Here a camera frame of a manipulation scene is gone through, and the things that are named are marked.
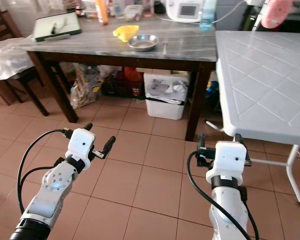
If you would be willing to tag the pink rounded object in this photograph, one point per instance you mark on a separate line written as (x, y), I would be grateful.
(276, 14)

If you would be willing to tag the steel fork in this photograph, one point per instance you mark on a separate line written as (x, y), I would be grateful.
(165, 49)

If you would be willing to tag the small lidded plastic container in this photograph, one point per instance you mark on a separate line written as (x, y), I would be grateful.
(132, 13)

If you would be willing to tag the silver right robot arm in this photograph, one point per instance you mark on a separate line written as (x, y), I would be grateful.
(227, 212)

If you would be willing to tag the white bundle in plastic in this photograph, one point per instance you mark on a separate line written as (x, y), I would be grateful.
(7, 60)

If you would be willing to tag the yellow plastic bowl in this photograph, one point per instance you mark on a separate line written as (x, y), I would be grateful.
(125, 33)

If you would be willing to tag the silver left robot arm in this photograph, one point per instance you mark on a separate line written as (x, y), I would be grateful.
(52, 187)

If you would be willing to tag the white plastic folding table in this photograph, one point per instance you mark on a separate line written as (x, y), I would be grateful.
(265, 85)

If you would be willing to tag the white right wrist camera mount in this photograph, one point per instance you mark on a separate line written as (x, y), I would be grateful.
(229, 159)

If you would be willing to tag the white plastic bin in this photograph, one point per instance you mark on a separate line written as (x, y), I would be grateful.
(166, 97)

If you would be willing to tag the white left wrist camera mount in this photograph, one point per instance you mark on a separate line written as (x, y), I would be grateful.
(80, 145)

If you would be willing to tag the orange sauce squeeze bottle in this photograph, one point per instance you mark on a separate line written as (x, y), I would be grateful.
(101, 14)

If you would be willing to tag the red orange container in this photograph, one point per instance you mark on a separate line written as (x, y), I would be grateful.
(132, 80)

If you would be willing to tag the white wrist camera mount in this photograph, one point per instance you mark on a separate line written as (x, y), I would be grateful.
(80, 145)
(229, 159)

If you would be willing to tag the black crate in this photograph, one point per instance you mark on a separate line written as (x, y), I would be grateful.
(112, 89)

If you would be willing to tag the dark wooden chair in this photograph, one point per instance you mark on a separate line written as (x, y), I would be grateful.
(2, 30)

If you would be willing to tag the white kitchen cooking machine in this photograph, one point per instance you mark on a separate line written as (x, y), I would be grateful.
(184, 10)

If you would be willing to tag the clear bag with packets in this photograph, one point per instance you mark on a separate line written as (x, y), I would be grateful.
(84, 87)

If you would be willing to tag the dark wooden marble-top table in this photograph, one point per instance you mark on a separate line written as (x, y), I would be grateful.
(95, 47)

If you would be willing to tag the green-rimmed cutting board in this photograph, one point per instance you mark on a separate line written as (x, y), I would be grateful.
(56, 25)

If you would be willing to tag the blue plastic water bottle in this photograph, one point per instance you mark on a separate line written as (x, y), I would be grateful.
(208, 15)

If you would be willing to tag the round steel plate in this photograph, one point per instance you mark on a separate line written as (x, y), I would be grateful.
(144, 43)

